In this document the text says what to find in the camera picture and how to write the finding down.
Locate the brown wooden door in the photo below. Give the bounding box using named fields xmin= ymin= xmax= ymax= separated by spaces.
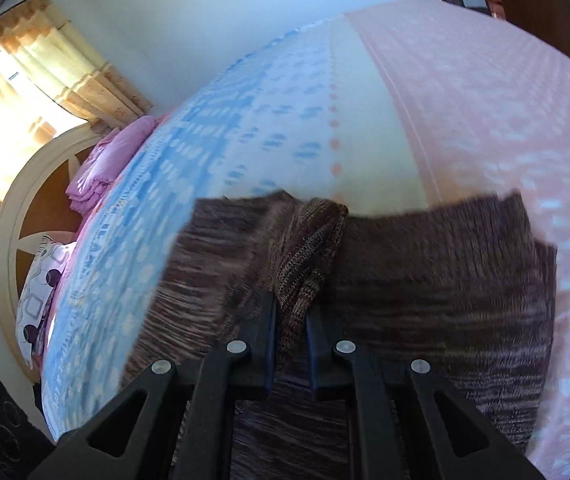
xmin=485 ymin=0 xmax=570 ymax=69

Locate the cream wooden headboard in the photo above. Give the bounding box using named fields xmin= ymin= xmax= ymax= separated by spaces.
xmin=0 ymin=122 xmax=112 ymax=384

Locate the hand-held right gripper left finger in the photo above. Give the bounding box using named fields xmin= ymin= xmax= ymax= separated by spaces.
xmin=27 ymin=290 xmax=280 ymax=480

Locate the folded pink quilt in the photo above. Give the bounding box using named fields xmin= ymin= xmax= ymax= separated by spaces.
xmin=66 ymin=115 xmax=160 ymax=216

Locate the white pillow with purple circles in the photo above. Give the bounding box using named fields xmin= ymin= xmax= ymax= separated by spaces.
xmin=15 ymin=241 xmax=77 ymax=369

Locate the bed with polka-dot sheet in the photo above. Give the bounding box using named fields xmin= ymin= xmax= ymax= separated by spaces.
xmin=40 ymin=0 xmax=570 ymax=480

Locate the brown knitted sun-pattern sweater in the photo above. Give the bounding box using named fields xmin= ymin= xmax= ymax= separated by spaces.
xmin=120 ymin=189 xmax=558 ymax=480

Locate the black patterned cloth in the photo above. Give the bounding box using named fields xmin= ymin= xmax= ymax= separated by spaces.
xmin=0 ymin=377 xmax=58 ymax=480

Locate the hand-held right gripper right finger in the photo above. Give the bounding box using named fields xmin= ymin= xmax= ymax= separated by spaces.
xmin=306 ymin=304 xmax=540 ymax=480

